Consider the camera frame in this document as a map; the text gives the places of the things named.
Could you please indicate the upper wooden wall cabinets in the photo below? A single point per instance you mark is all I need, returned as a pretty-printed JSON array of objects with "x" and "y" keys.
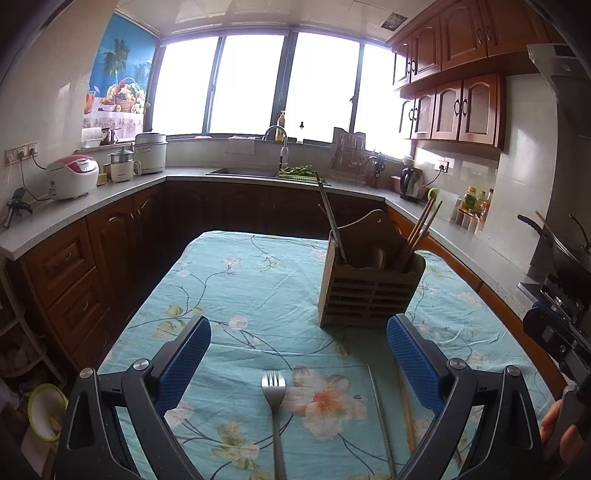
[{"x": 451, "y": 63}]

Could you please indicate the large white rice cooker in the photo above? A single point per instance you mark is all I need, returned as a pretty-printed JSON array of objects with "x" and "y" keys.
[{"x": 149, "y": 152}]

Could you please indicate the silver metal fork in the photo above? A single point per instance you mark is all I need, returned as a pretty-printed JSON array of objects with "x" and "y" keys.
[{"x": 274, "y": 388}]

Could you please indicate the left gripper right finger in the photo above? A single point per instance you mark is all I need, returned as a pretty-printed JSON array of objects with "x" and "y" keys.
[{"x": 422, "y": 362}]

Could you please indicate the green vegetables in basket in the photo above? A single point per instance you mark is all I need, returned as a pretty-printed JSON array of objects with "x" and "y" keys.
[{"x": 299, "y": 173}]

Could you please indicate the tropical fruit window poster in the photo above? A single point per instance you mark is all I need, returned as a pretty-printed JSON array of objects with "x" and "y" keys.
[{"x": 118, "y": 83}]

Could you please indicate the black wok on stove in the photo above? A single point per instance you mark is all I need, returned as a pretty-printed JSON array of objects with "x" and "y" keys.
[{"x": 568, "y": 260}]

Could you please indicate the translucent plastic jug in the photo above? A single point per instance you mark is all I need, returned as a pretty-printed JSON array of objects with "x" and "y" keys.
[{"x": 449, "y": 202}]

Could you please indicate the teal floral tablecloth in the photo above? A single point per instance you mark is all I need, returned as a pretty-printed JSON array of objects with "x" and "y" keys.
[{"x": 260, "y": 293}]

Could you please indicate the right human hand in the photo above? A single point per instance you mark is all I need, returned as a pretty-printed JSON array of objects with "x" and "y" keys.
[{"x": 571, "y": 442}]

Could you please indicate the green rimmed white bowl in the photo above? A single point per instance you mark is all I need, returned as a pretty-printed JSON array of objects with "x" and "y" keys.
[{"x": 46, "y": 410}]

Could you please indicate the small white electric pot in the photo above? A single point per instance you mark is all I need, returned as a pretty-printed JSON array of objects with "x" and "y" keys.
[{"x": 123, "y": 167}]

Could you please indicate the white pink rice cooker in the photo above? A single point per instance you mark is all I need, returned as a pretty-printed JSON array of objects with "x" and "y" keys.
[{"x": 72, "y": 176}]

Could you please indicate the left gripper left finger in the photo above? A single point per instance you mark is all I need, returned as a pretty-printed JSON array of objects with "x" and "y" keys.
[{"x": 176, "y": 362}]

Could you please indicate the yellow oil bottle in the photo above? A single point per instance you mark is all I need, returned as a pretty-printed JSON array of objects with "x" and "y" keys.
[{"x": 469, "y": 202}]

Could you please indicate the dark metal chopstick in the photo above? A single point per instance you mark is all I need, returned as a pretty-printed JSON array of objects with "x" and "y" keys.
[{"x": 383, "y": 424}]

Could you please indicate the brown wooden chopstick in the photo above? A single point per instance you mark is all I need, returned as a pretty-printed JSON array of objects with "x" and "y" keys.
[{"x": 415, "y": 235}]

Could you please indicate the wooden dish rack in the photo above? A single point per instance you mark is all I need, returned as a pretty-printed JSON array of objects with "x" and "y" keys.
[{"x": 348, "y": 153}]

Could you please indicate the wooden utensil holder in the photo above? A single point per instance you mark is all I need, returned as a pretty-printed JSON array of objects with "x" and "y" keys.
[{"x": 364, "y": 282}]

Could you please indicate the stainless electric kettle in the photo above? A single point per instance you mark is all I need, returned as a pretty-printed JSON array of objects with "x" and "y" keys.
[{"x": 411, "y": 184}]

